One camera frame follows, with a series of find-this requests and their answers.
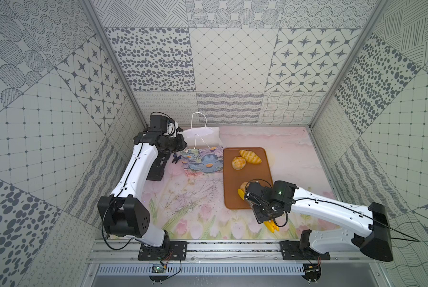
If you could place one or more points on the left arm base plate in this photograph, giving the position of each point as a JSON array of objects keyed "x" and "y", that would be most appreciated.
[{"x": 172, "y": 250}]

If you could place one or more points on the yellow steel food tongs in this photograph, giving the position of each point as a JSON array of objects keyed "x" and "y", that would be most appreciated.
[{"x": 271, "y": 225}]

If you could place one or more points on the controller board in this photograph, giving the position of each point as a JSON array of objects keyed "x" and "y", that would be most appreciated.
[
  {"x": 158, "y": 274},
  {"x": 312, "y": 273}
]

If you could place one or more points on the striped croissant bread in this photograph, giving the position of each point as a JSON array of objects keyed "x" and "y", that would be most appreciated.
[{"x": 250, "y": 157}]

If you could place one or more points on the right controller board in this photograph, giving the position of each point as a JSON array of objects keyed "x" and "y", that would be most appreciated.
[{"x": 312, "y": 273}]

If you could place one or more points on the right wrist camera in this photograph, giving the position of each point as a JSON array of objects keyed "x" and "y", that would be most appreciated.
[{"x": 257, "y": 194}]

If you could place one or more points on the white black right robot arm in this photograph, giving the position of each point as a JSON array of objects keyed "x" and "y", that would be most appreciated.
[{"x": 359, "y": 228}]

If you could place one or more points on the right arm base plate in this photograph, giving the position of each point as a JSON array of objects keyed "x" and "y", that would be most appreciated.
[{"x": 291, "y": 251}]

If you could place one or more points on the floral table mat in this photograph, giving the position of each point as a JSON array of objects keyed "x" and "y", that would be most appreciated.
[{"x": 192, "y": 207}]

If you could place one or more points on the left controller board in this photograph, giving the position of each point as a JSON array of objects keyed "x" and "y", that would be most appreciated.
[{"x": 158, "y": 274}]

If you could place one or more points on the floral paper gift bag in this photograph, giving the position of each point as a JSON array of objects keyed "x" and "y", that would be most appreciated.
[{"x": 204, "y": 151}]

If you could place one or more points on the round bun bread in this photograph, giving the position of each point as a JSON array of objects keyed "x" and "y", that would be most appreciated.
[{"x": 238, "y": 163}]

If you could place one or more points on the aluminium mounting rail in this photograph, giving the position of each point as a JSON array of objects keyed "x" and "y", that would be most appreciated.
[{"x": 198, "y": 251}]

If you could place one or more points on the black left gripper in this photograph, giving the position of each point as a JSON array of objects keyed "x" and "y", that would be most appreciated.
[{"x": 178, "y": 144}]

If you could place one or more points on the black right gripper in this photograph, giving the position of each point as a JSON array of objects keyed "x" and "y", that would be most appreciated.
[{"x": 259, "y": 217}]

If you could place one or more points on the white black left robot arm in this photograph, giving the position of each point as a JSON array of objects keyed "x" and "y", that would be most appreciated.
[{"x": 122, "y": 213}]

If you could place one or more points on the ring donut bread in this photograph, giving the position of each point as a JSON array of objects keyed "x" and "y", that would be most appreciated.
[{"x": 243, "y": 186}]

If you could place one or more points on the brown serving tray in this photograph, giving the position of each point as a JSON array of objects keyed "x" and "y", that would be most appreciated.
[{"x": 233, "y": 179}]

